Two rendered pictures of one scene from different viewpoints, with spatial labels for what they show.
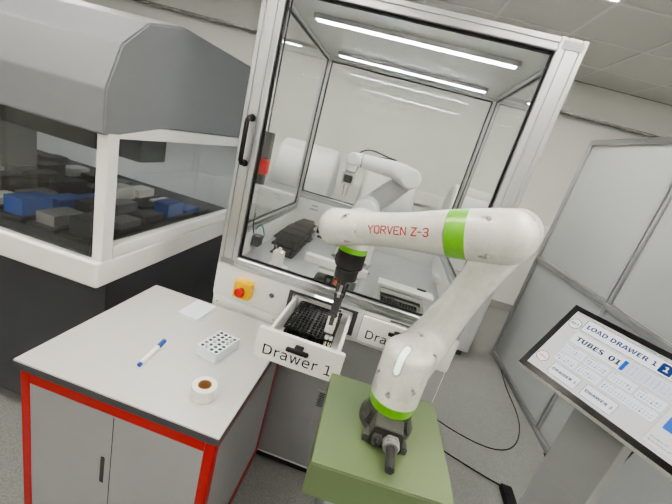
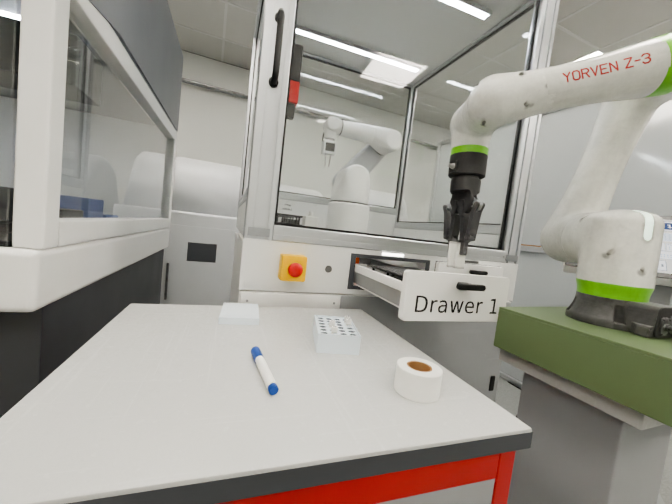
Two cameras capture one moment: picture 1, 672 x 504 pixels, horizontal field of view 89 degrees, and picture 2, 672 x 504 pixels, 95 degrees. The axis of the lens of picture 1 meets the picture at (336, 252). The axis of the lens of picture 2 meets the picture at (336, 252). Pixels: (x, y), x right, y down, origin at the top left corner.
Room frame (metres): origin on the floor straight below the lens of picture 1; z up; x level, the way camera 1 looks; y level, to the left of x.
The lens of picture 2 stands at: (0.44, 0.60, 1.00)
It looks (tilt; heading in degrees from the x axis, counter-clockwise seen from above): 4 degrees down; 334
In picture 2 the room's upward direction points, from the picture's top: 7 degrees clockwise
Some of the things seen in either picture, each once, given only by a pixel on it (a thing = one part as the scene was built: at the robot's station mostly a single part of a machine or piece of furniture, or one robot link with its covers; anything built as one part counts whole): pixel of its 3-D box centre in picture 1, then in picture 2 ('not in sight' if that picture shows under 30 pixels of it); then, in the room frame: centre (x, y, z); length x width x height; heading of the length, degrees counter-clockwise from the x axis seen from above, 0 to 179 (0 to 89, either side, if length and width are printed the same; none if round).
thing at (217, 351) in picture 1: (218, 345); (334, 333); (1.01, 0.30, 0.78); 0.12 x 0.08 x 0.04; 162
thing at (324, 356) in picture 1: (298, 354); (456, 297); (0.95, 0.03, 0.87); 0.29 x 0.02 x 0.11; 84
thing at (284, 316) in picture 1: (313, 326); (407, 283); (1.16, 0.01, 0.86); 0.40 x 0.26 x 0.06; 174
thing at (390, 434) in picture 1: (387, 426); (639, 316); (0.73, -0.25, 0.89); 0.26 x 0.15 x 0.06; 173
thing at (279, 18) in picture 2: (245, 140); (277, 46); (1.28, 0.42, 1.45); 0.05 x 0.03 x 0.19; 174
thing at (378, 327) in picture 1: (395, 338); (469, 279); (1.22, -0.32, 0.87); 0.29 x 0.02 x 0.11; 84
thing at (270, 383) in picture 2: (152, 352); (263, 367); (0.90, 0.48, 0.77); 0.14 x 0.02 x 0.02; 0
